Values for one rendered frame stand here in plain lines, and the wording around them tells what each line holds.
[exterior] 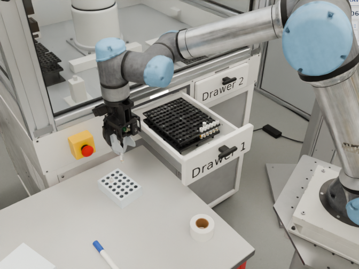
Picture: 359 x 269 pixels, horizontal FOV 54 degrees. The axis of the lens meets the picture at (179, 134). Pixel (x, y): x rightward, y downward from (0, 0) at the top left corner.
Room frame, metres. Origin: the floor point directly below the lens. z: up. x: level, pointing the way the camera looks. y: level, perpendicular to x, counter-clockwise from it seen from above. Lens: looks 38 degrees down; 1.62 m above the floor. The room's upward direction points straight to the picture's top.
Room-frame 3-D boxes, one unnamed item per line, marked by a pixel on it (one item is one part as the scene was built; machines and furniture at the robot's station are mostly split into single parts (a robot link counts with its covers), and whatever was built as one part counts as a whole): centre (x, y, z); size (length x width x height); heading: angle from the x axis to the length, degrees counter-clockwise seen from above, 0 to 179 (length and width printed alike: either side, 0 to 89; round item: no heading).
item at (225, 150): (0.84, -0.14, 0.91); 0.07 x 0.04 x 0.01; 128
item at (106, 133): (0.81, 0.20, 1.00); 0.05 x 0.02 x 0.09; 136
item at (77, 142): (0.90, 0.32, 0.88); 0.07 x 0.05 x 0.07; 128
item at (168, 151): (1.02, 0.00, 0.86); 0.40 x 0.26 x 0.06; 38
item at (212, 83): (1.30, -0.18, 0.87); 0.29 x 0.02 x 0.11; 128
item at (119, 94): (0.82, 0.17, 1.14); 0.08 x 0.08 x 0.05
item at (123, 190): (0.80, 0.19, 0.78); 0.12 x 0.08 x 0.04; 46
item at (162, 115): (1.02, 0.00, 0.87); 0.22 x 0.18 x 0.06; 38
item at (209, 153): (0.86, -0.13, 0.87); 0.29 x 0.02 x 0.11; 128
